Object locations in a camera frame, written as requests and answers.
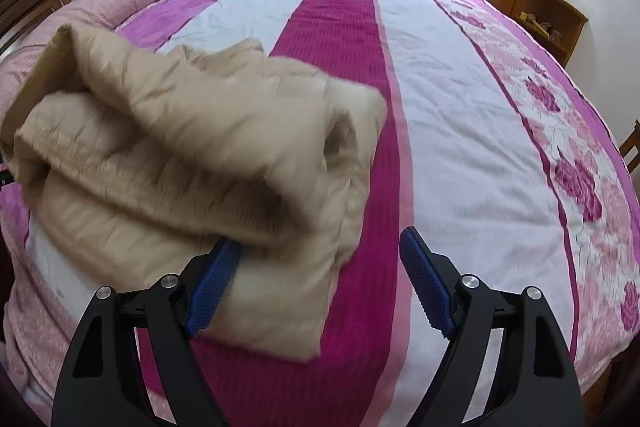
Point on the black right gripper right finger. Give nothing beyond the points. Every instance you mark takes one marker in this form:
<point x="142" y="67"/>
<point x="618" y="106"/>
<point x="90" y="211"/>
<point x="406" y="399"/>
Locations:
<point x="506" y="362"/>

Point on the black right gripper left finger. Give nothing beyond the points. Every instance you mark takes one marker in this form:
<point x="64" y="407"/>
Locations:
<point x="101" y="381"/>

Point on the beige puffer jacket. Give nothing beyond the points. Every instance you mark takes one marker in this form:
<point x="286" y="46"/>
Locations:
<point x="134" y="162"/>

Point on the pink striped bedspread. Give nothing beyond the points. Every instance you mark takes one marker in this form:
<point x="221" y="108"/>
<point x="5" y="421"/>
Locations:
<point x="489" y="150"/>

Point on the wooden chair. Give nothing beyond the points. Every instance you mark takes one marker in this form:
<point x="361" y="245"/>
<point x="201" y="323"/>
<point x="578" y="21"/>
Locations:
<point x="632" y="145"/>

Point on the pink rolled quilt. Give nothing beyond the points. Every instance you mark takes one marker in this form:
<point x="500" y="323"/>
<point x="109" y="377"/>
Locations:
<point x="107" y="14"/>

